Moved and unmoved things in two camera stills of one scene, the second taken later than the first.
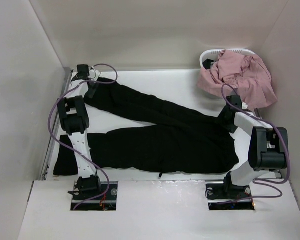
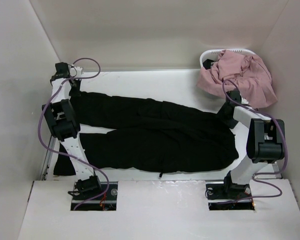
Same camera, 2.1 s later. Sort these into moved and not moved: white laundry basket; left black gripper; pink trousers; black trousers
Moved: left black gripper; black trousers
Not moved: pink trousers; white laundry basket
